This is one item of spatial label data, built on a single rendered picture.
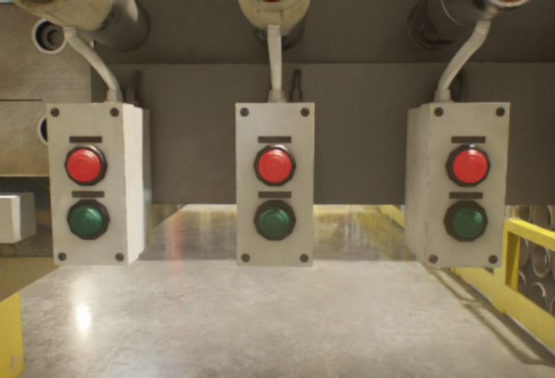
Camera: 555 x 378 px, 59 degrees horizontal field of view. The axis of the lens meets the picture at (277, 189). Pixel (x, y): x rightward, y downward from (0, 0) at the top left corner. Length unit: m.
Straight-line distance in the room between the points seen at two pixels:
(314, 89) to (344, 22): 0.09
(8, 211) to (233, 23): 0.31
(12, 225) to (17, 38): 0.22
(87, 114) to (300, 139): 0.19
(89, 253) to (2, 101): 0.24
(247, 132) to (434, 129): 0.17
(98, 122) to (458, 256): 0.35
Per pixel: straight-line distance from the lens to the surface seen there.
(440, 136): 0.47
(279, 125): 0.45
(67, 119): 0.49
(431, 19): 0.51
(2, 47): 0.66
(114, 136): 0.47
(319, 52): 0.57
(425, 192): 0.47
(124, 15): 0.52
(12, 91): 0.65
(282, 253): 0.46
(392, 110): 0.55
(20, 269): 1.08
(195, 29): 0.59
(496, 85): 0.58
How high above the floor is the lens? 0.74
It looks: 6 degrees down
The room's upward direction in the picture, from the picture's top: straight up
